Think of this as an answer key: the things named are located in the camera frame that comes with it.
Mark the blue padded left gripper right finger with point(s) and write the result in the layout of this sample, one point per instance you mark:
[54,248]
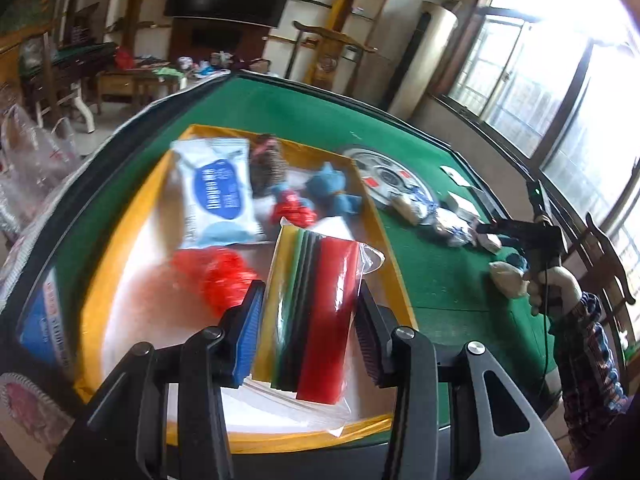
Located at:
[456,408]

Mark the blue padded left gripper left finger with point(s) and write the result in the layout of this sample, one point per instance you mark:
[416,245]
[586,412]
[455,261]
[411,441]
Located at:
[122,433]

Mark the coloured sponge cloths pack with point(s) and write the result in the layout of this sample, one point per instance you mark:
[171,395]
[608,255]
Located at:
[308,375]

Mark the blue towel with rubber band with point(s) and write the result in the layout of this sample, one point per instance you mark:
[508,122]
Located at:
[327,188]

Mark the wet wipes pack blue label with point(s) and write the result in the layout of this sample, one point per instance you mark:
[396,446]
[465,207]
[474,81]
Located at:
[217,197]

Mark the small red plastic bag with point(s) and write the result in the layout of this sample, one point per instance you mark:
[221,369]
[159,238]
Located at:
[293,208]

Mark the brown knitted yarn bundle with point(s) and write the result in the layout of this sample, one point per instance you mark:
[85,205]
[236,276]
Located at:
[268,167]

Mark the plaid shirt forearm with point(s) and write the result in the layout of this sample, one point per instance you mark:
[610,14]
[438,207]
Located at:
[592,394]

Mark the white gloved right hand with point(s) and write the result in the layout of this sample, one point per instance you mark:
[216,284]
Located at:
[554,293]

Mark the green mahjong table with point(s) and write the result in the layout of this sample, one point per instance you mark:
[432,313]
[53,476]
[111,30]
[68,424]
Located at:
[449,289]

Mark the floral quilted table cover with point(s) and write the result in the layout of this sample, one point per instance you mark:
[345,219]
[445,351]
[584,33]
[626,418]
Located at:
[72,228]

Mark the blue white packets on table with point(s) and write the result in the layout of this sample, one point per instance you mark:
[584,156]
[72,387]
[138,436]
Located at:
[507,276]

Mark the blue white card box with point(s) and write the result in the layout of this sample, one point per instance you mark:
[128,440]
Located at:
[41,331]

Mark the round mahjong table centre panel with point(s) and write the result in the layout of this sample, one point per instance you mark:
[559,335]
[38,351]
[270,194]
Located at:
[389,183]

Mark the window with metal bars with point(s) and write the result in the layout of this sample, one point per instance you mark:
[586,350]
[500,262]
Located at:
[555,83]

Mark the white standing air conditioner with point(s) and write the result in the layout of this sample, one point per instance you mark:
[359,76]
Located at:
[419,61]

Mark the white foam box yellow tape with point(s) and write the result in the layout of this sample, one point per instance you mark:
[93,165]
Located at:
[137,295]

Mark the clear plastic bag red print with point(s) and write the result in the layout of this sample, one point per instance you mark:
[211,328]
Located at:
[34,163]

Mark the low wooden coffee table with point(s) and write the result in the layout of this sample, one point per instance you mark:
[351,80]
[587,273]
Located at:
[140,87]

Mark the dark wooden chair left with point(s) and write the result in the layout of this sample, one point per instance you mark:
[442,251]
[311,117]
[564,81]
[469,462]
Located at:
[59,78]

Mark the wooden chair by wall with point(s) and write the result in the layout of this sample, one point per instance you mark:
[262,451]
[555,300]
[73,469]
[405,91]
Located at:
[329,50]

